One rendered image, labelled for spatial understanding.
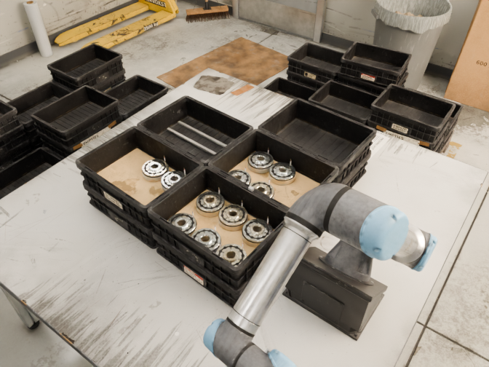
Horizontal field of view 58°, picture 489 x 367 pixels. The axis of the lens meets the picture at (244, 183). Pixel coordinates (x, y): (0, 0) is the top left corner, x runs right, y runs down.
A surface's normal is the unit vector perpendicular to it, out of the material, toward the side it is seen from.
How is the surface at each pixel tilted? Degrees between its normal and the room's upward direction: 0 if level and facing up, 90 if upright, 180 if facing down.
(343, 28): 90
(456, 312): 0
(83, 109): 0
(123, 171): 0
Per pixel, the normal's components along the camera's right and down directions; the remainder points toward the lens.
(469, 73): -0.55, 0.36
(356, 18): -0.58, 0.55
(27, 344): 0.00, -0.73
